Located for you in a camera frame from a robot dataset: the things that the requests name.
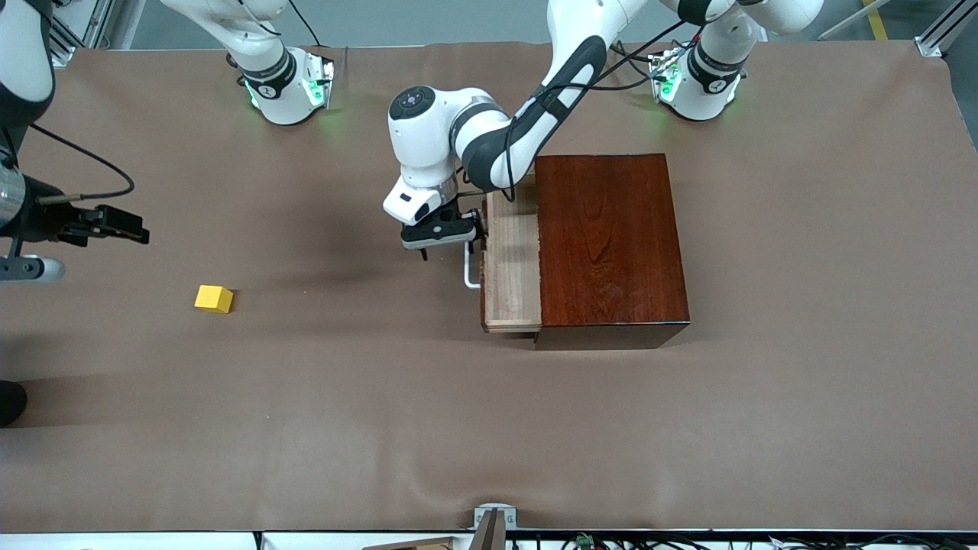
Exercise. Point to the yellow wooden block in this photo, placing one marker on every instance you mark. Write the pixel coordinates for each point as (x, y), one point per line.
(214, 299)

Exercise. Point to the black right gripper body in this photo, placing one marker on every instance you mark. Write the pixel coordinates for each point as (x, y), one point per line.
(44, 220)

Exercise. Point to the aluminium frame profile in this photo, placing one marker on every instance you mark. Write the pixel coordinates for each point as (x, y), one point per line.
(943, 34)
(98, 23)

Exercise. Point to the brown table cloth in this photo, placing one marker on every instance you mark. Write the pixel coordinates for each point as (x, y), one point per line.
(382, 397)

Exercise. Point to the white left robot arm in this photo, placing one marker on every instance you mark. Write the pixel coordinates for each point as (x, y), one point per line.
(428, 137)

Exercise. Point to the light wooden plank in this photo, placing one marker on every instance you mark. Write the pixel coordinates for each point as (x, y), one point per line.
(416, 545)

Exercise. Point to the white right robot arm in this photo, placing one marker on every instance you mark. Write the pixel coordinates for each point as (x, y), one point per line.
(267, 92)

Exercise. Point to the black round object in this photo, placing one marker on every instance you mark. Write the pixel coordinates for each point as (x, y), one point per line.
(11, 403)

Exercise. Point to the dark brown wooden cabinet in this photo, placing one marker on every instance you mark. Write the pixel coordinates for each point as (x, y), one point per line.
(611, 244)

